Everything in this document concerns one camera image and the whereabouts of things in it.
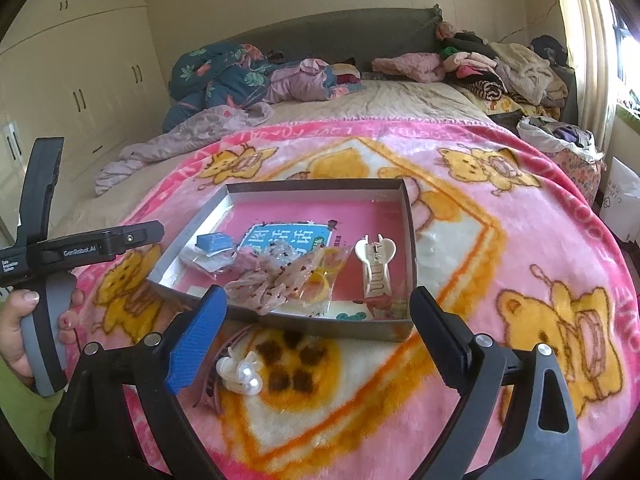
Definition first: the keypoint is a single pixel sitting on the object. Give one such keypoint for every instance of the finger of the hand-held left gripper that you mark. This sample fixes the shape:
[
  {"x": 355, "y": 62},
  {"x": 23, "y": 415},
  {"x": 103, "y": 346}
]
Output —
[{"x": 42, "y": 180}]

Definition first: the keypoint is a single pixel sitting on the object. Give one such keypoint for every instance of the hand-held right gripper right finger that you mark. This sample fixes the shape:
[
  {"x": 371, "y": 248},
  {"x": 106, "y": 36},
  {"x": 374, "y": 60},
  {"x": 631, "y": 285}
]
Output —
[{"x": 440, "y": 332}]

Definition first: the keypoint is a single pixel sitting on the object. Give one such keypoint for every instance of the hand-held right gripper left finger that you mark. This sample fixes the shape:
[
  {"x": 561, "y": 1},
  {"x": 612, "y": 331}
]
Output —
[{"x": 197, "y": 340}]

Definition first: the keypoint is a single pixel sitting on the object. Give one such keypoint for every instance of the brown hair claw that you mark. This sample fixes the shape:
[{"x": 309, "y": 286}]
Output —
[{"x": 230, "y": 342}]

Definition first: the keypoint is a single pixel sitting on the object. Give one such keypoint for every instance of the white pearl hair clip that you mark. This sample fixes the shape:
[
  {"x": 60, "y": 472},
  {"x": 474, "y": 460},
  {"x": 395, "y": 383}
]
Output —
[{"x": 245, "y": 375}]

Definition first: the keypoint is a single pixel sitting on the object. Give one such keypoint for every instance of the earring card bag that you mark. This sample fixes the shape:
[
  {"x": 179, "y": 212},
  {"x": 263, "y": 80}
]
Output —
[{"x": 205, "y": 261}]

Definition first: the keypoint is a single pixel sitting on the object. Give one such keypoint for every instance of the grey cardboard box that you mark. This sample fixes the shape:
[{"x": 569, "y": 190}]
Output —
[{"x": 360, "y": 330}]

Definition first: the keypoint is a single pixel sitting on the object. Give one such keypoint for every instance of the dotted scrunchie bag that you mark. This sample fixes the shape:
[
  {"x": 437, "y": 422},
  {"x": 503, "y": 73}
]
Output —
[{"x": 265, "y": 280}]

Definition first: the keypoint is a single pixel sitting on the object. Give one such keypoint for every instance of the cream hair claw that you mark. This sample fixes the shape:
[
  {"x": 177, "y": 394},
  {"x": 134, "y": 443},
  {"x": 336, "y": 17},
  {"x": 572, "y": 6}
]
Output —
[{"x": 374, "y": 265}]

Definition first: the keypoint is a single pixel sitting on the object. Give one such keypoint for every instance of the small blue box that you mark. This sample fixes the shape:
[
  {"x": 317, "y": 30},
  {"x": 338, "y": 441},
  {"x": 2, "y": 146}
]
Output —
[{"x": 215, "y": 242}]

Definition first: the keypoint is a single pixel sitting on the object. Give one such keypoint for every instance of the person's left hand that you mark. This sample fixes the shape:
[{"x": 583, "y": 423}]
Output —
[{"x": 12, "y": 330}]

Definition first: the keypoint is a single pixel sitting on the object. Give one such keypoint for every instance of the pink printed blanket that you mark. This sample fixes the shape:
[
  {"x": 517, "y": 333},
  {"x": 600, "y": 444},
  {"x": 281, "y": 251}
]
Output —
[{"x": 500, "y": 240}]

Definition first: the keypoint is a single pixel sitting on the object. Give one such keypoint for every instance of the cream wardrobe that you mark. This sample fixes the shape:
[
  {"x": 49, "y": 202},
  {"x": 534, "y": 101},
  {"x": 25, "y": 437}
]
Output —
[{"x": 75, "y": 60}]

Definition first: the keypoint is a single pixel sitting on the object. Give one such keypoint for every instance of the yellow-green garment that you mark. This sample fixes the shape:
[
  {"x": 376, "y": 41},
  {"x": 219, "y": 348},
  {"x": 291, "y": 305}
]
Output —
[{"x": 15, "y": 400}]

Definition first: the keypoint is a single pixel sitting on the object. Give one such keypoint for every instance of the lilac bed sheet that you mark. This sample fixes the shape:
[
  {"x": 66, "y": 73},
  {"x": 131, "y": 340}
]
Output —
[{"x": 200, "y": 125}]

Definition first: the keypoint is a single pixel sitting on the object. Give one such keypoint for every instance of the dark floral quilt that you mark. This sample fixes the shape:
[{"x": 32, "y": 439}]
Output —
[{"x": 215, "y": 75}]

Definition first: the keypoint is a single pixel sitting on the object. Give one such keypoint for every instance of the floral fabric bag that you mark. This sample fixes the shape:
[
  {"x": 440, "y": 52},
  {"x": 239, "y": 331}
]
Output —
[{"x": 575, "y": 170}]

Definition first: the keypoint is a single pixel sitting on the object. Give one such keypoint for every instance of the white bag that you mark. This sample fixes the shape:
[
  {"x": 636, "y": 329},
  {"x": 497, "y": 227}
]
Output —
[{"x": 620, "y": 195}]

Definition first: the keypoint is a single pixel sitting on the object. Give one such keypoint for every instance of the beige bed sheet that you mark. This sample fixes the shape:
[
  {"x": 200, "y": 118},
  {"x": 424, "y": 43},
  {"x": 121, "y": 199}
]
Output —
[{"x": 390, "y": 100}]

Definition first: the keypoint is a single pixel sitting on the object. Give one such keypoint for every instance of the pile of clothes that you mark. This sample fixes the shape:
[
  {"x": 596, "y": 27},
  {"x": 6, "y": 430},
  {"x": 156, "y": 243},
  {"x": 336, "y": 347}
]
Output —
[{"x": 520, "y": 75}]

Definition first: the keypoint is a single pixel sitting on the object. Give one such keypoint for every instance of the colourful pillow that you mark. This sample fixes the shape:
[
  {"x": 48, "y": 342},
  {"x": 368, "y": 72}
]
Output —
[{"x": 345, "y": 80}]

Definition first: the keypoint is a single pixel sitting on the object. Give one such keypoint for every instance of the pink fluffy garment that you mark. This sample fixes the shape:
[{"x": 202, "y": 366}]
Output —
[{"x": 405, "y": 65}]

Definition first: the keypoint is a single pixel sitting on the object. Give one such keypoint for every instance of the pink pajama garment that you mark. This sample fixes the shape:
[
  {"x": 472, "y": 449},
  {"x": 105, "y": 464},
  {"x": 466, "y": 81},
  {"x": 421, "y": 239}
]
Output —
[{"x": 300, "y": 82}]

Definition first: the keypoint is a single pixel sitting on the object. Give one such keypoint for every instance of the grey headboard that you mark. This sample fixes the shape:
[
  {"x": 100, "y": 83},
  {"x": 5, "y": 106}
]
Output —
[{"x": 340, "y": 35}]

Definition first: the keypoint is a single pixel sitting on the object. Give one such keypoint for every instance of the pale curtain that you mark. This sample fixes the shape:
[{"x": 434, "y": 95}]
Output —
[{"x": 585, "y": 20}]

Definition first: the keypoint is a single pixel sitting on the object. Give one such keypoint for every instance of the window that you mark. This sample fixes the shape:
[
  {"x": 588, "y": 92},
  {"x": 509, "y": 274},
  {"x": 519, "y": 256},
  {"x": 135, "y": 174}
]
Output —
[{"x": 627, "y": 35}]

